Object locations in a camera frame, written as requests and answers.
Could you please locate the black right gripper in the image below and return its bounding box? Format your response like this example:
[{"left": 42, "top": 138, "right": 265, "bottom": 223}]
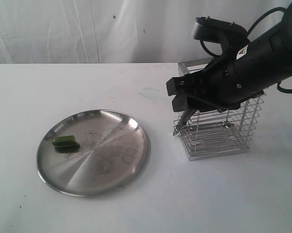
[{"left": 166, "top": 59, "right": 264, "bottom": 112}]

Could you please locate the black handled knife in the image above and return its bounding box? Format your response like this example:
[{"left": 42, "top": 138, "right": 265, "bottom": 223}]
[{"left": 176, "top": 109, "right": 197, "bottom": 130}]

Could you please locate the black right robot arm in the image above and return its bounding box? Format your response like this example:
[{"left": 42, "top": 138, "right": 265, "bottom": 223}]
[{"left": 166, "top": 3, "right": 292, "bottom": 112}]

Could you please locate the green vegetable piece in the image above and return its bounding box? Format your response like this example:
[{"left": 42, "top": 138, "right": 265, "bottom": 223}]
[{"left": 52, "top": 135, "right": 80, "bottom": 152}]

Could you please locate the round stainless steel plate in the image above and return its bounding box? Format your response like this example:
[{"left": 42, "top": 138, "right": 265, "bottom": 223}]
[{"left": 36, "top": 109, "right": 151, "bottom": 197}]

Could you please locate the white backdrop curtain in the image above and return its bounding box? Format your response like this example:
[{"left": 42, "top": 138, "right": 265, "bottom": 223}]
[{"left": 0, "top": 0, "right": 290, "bottom": 64}]

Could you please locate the wire mesh utensil holder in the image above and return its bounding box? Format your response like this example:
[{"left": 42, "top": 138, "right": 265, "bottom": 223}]
[{"left": 172, "top": 57, "right": 267, "bottom": 161}]

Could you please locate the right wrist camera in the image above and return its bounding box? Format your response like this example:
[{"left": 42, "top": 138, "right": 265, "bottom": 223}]
[{"left": 193, "top": 17, "right": 249, "bottom": 51}]

